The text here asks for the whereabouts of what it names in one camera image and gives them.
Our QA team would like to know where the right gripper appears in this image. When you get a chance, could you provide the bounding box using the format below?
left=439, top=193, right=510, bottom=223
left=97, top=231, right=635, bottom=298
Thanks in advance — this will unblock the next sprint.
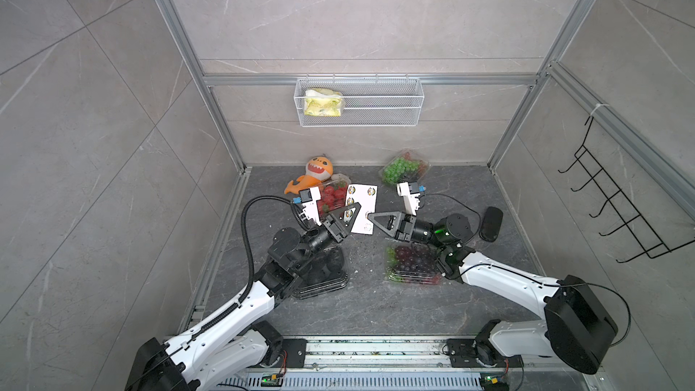
left=370, top=213, right=448, bottom=253

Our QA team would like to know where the white sticker sheet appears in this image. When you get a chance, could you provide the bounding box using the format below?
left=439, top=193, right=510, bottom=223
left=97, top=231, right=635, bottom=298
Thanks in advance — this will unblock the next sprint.
left=344, top=184, right=378, bottom=235

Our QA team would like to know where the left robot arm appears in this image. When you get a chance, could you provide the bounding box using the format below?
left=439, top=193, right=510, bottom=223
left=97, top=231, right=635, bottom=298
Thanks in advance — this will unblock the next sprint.
left=126, top=203, right=361, bottom=390

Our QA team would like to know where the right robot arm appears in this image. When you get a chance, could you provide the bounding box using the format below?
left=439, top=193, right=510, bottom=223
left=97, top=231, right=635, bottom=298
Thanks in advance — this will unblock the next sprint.
left=367, top=212, right=618, bottom=375

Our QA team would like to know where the black fruit box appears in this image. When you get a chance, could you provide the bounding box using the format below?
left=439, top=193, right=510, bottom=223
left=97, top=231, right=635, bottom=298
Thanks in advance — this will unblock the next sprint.
left=292, top=246, right=349, bottom=300

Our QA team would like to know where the strawberry box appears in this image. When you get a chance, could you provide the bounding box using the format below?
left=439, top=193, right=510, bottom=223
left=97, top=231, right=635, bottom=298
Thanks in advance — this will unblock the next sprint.
left=317, top=174, right=351, bottom=218

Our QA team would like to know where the purple grape box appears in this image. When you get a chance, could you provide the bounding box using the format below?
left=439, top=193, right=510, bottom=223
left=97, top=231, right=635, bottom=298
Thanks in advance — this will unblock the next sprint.
left=386, top=244, right=443, bottom=285

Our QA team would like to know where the orange shark plush toy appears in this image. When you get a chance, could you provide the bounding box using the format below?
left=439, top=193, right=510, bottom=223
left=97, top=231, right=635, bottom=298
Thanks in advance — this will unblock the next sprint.
left=284, top=156, right=334, bottom=195

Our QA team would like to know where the green grape box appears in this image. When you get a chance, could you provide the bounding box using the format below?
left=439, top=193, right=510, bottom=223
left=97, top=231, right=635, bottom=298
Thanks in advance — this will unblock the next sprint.
left=379, top=150, right=431, bottom=188

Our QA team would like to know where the black oval object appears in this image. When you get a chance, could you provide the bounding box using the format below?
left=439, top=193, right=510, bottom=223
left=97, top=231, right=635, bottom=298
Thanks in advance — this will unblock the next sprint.
left=479, top=206, right=504, bottom=243

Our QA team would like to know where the yellow packet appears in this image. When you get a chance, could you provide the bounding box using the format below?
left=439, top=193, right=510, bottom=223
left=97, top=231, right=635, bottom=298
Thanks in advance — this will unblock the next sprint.
left=302, top=88, right=344, bottom=117

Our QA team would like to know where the black hook rack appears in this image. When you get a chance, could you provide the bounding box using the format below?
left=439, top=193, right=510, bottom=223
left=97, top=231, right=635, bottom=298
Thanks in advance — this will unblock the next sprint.
left=557, top=116, right=694, bottom=264

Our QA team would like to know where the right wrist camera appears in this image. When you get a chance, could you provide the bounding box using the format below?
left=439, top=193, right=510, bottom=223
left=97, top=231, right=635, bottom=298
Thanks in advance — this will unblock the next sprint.
left=396, top=182, right=426, bottom=215

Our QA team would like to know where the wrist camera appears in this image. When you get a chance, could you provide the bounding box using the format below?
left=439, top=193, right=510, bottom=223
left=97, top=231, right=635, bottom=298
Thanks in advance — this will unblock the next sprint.
left=291, top=186, right=321, bottom=230
left=396, top=182, right=426, bottom=215

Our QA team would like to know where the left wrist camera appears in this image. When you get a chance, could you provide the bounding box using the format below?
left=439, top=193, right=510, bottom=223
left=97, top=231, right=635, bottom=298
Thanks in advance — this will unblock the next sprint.
left=291, top=186, right=321, bottom=230

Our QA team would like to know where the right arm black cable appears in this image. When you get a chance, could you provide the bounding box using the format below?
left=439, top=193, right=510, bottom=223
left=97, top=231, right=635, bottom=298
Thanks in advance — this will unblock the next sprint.
left=422, top=192, right=633, bottom=349

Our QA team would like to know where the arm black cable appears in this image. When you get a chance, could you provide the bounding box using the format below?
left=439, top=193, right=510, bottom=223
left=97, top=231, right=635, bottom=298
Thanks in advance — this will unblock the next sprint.
left=422, top=192, right=633, bottom=349
left=124, top=194, right=311, bottom=391

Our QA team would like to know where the white wire basket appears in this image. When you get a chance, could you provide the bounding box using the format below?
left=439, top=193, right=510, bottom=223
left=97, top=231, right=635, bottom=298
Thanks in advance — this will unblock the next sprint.
left=293, top=77, right=425, bottom=128

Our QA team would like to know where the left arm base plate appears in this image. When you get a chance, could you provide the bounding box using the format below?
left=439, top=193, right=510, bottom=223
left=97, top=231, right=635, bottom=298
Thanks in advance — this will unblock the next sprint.
left=270, top=339, right=308, bottom=369

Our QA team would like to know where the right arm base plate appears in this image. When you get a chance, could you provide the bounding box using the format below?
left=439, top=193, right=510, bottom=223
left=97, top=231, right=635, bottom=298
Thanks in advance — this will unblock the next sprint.
left=443, top=338, right=523, bottom=369

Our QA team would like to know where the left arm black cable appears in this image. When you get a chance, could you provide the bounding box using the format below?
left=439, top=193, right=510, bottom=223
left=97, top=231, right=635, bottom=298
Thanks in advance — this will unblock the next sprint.
left=124, top=194, right=311, bottom=391

